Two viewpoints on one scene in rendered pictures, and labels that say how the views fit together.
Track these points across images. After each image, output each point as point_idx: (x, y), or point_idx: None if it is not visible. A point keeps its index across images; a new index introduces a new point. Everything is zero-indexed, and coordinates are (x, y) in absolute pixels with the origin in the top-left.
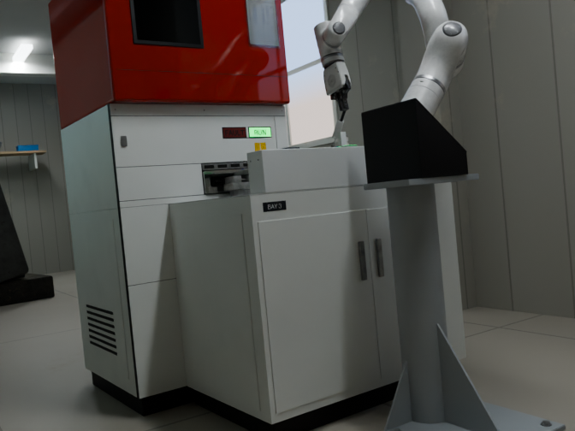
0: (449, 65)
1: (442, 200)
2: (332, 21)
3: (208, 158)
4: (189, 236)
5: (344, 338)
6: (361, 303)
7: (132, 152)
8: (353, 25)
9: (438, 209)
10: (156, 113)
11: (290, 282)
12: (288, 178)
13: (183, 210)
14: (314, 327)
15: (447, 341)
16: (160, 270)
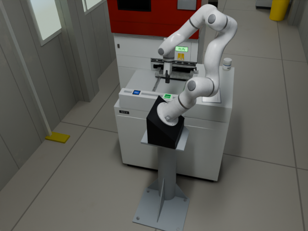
0: (189, 100)
1: (219, 130)
2: (159, 46)
3: (154, 56)
4: None
5: (152, 155)
6: None
7: (122, 50)
8: (171, 50)
9: (214, 132)
10: (131, 36)
11: (130, 134)
12: (130, 105)
13: None
14: (139, 148)
15: (162, 185)
16: None
